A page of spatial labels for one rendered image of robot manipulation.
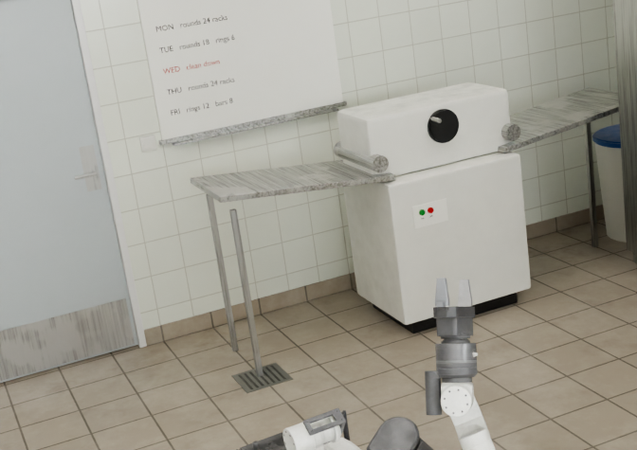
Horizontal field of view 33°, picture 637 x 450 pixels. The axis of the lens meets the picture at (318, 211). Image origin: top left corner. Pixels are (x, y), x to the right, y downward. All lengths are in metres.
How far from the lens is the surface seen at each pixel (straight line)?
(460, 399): 2.29
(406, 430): 2.46
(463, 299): 2.40
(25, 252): 5.98
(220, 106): 6.02
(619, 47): 5.97
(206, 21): 5.96
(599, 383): 5.15
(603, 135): 6.93
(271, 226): 6.26
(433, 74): 6.56
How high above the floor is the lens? 2.29
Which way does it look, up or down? 16 degrees down
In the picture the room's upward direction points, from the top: 8 degrees counter-clockwise
